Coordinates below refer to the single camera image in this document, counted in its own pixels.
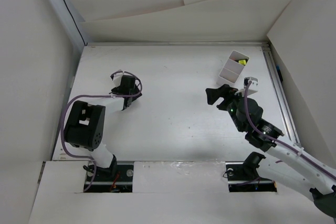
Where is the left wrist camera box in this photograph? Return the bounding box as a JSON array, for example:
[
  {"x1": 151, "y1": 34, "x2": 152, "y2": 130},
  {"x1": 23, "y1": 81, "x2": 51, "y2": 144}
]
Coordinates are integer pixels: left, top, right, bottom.
[{"x1": 110, "y1": 70, "x2": 124, "y2": 81}]

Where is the blue highlighter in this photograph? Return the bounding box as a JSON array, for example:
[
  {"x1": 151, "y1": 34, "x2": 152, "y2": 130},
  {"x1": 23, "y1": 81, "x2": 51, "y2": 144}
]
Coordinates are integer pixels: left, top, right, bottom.
[{"x1": 276, "y1": 65, "x2": 283, "y2": 83}]

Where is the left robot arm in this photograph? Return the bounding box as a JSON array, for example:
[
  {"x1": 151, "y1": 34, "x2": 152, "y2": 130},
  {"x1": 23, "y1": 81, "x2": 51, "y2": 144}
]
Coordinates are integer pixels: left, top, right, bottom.
[{"x1": 60, "y1": 71, "x2": 143, "y2": 180}]

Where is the yellow highlighter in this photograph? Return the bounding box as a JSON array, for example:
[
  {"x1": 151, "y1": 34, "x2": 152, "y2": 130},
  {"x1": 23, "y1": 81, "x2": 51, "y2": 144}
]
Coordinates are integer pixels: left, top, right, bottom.
[{"x1": 238, "y1": 59, "x2": 247, "y2": 66}]

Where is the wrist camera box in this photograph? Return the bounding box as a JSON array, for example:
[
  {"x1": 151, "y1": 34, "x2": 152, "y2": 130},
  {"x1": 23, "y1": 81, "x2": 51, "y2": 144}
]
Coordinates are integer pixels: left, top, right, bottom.
[
  {"x1": 235, "y1": 77, "x2": 259, "y2": 97},
  {"x1": 110, "y1": 70, "x2": 124, "y2": 81}
]

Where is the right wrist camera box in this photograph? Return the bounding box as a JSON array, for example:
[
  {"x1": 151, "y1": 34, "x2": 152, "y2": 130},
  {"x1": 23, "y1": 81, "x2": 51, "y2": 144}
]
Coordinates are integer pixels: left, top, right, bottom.
[{"x1": 235, "y1": 77, "x2": 259, "y2": 97}]

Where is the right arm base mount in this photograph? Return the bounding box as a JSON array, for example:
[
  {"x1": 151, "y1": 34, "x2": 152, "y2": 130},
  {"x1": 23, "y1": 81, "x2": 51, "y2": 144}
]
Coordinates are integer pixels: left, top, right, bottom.
[{"x1": 223, "y1": 152, "x2": 277, "y2": 193}]

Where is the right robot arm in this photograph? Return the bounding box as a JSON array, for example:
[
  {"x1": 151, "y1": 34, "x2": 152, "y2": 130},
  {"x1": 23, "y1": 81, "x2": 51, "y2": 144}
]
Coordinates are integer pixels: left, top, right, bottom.
[{"x1": 205, "y1": 80, "x2": 335, "y2": 218}]

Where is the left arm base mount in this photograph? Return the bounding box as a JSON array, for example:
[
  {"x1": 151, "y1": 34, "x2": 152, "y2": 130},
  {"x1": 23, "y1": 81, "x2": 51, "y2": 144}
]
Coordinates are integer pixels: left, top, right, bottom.
[{"x1": 86, "y1": 162, "x2": 134, "y2": 193}]

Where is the white divided pen holder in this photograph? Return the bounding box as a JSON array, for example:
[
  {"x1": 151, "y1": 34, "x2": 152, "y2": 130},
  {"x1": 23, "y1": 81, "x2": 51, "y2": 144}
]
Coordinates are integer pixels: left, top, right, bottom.
[{"x1": 216, "y1": 50, "x2": 249, "y2": 86}]

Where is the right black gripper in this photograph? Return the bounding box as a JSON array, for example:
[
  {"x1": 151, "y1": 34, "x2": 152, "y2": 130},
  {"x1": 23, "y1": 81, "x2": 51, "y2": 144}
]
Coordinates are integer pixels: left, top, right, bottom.
[{"x1": 206, "y1": 83, "x2": 250, "y2": 132}]

